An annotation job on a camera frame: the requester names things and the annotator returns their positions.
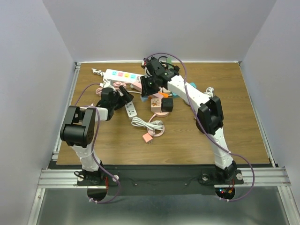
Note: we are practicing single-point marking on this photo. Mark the blue plug adapter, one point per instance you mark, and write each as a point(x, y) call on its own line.
point(144, 99)

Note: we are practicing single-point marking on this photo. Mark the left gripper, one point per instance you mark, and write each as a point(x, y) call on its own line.
point(123, 100)

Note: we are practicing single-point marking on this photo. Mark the orange power strip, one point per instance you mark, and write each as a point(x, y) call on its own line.
point(163, 95)

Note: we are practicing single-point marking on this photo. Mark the green power strip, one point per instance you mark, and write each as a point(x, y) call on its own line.
point(169, 60)

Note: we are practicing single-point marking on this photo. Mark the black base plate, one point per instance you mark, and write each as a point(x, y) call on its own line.
point(132, 180)

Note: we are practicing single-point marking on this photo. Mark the pink round socket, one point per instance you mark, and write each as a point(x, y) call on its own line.
point(161, 114)

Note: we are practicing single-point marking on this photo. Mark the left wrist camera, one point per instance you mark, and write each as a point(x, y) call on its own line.
point(107, 84)

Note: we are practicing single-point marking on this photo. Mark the teal power strip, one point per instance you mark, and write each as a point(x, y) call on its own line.
point(176, 96)

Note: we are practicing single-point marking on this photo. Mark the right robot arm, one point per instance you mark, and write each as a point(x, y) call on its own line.
point(207, 110)

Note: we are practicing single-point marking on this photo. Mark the small white power strip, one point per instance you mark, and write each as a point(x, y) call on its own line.
point(131, 111)

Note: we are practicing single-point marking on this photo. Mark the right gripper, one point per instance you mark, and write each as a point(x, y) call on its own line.
point(145, 90)

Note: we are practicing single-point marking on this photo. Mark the black cube socket adapter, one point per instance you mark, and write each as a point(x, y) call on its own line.
point(167, 104)

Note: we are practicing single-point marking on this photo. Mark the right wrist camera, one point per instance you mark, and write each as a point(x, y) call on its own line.
point(146, 64)

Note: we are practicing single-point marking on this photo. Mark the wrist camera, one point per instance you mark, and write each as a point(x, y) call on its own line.
point(146, 64)
point(107, 84)

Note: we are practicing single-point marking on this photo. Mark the pink plug adapter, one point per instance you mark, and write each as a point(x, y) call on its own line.
point(147, 138)

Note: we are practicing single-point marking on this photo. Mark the pink cube adapter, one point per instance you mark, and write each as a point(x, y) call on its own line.
point(156, 105)

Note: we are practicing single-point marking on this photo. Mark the pink power strip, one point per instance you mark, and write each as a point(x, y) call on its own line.
point(138, 87)

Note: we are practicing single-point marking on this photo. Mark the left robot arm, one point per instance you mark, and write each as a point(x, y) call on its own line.
point(80, 129)

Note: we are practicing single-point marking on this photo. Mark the white colourful power strip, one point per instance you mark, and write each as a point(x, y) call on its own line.
point(120, 76)

